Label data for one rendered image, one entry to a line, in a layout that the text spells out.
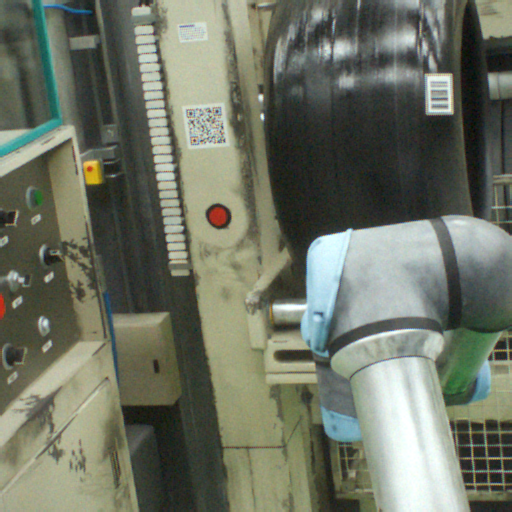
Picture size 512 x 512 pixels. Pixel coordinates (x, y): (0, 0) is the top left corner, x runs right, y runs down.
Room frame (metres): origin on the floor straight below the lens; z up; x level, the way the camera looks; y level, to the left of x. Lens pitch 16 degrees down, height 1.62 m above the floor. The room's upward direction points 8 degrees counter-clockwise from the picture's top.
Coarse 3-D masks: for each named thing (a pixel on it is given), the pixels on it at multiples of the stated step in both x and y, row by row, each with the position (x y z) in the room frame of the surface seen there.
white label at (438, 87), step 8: (432, 80) 1.92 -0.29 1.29; (440, 80) 1.92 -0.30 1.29; (448, 80) 1.92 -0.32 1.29; (432, 88) 1.91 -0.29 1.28; (440, 88) 1.91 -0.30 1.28; (448, 88) 1.92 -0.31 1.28; (432, 96) 1.91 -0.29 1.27; (440, 96) 1.91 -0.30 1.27; (448, 96) 1.91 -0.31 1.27; (432, 104) 1.91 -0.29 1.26; (440, 104) 1.91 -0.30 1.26; (448, 104) 1.91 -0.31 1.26; (432, 112) 1.90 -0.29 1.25; (440, 112) 1.90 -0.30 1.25; (448, 112) 1.90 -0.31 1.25
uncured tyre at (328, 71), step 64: (320, 0) 2.06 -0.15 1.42; (384, 0) 2.02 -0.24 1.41; (448, 0) 2.03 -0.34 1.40; (320, 64) 1.98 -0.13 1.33; (384, 64) 1.94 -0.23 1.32; (448, 64) 1.95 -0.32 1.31; (320, 128) 1.94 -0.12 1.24; (384, 128) 1.91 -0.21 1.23; (448, 128) 1.92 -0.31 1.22; (320, 192) 1.94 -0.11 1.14; (384, 192) 1.91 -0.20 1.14; (448, 192) 1.91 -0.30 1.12
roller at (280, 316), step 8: (272, 304) 2.12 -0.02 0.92; (280, 304) 2.11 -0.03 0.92; (288, 304) 2.10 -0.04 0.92; (296, 304) 2.10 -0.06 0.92; (304, 304) 2.09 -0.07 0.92; (272, 312) 2.11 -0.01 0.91; (280, 312) 2.10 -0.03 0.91; (288, 312) 2.09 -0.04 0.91; (296, 312) 2.09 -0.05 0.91; (304, 312) 2.09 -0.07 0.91; (272, 320) 2.11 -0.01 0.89; (280, 320) 2.10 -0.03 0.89; (288, 320) 2.09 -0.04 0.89; (296, 320) 2.09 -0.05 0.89
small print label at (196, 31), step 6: (186, 24) 2.21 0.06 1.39; (192, 24) 2.20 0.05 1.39; (198, 24) 2.20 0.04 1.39; (204, 24) 2.20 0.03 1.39; (180, 30) 2.21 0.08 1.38; (186, 30) 2.21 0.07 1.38; (192, 30) 2.20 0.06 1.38; (198, 30) 2.20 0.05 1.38; (204, 30) 2.20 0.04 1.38; (180, 36) 2.21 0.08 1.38; (186, 36) 2.21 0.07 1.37; (192, 36) 2.20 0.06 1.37; (198, 36) 2.20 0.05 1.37; (204, 36) 2.20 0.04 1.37; (180, 42) 2.21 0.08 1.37
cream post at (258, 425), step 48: (192, 0) 2.20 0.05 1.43; (240, 0) 2.27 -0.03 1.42; (192, 48) 2.21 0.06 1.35; (240, 48) 2.23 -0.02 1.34; (192, 96) 2.21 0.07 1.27; (240, 96) 2.19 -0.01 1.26; (240, 144) 2.19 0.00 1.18; (192, 192) 2.22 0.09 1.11; (240, 192) 2.19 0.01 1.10; (192, 240) 2.22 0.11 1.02; (240, 240) 2.19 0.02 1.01; (240, 288) 2.20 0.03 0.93; (240, 336) 2.20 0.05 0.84; (240, 384) 2.21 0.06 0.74; (288, 384) 2.26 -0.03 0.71; (240, 432) 2.21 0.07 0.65; (288, 432) 2.22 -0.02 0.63; (240, 480) 2.21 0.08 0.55; (288, 480) 2.19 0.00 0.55
